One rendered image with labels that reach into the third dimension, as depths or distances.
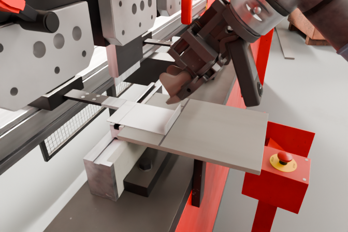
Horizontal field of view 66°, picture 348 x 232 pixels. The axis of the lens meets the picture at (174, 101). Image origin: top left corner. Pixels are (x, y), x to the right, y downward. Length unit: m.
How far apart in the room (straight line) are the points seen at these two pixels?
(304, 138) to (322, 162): 1.23
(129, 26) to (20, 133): 0.37
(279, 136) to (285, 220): 0.84
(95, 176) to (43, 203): 1.30
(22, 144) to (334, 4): 0.65
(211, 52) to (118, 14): 0.15
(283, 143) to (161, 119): 0.53
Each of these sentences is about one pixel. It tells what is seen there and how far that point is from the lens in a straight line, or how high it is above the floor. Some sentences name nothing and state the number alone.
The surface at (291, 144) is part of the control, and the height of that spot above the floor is 0.74.
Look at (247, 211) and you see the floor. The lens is 1.70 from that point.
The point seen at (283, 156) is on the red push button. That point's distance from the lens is 0.81.
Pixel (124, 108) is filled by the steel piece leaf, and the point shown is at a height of 1.00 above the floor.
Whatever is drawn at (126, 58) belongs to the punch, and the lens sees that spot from 0.52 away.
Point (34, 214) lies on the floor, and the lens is 1.81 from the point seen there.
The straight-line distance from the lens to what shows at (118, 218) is 0.55.
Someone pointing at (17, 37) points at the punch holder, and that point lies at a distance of 0.29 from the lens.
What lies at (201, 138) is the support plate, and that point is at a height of 1.00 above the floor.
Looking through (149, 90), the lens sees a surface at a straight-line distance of 0.68.
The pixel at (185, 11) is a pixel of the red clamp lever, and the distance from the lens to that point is 0.62.
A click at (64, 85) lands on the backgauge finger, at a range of 0.68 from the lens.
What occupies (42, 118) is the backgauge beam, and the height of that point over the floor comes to 0.95.
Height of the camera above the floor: 1.31
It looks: 31 degrees down
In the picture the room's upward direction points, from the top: straight up
